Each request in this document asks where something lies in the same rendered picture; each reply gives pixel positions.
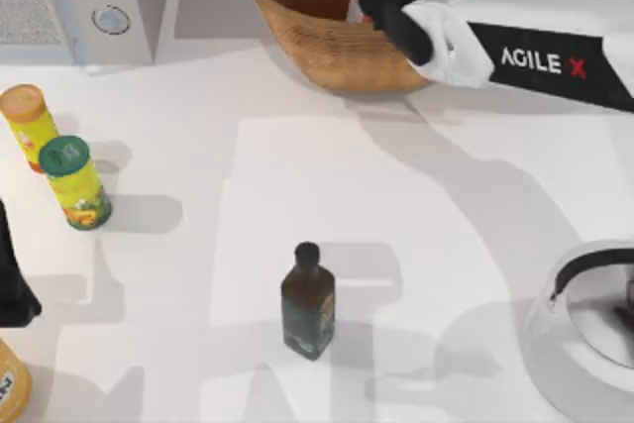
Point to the small red and white object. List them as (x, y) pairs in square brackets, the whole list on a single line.
[(357, 11)]

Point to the wooden basket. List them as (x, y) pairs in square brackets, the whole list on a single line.
[(317, 41)]

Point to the pale microwave oven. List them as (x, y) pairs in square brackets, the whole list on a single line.
[(143, 7)]

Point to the small grey microwave knob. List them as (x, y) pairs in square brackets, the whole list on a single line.
[(111, 20)]

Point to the dark green bottle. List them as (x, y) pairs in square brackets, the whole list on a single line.
[(307, 304)]

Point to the yellow can with green lid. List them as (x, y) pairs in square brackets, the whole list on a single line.
[(76, 180)]

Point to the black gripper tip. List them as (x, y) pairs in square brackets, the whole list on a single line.
[(12, 274)]

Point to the yellow cup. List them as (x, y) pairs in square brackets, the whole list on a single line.
[(11, 383)]

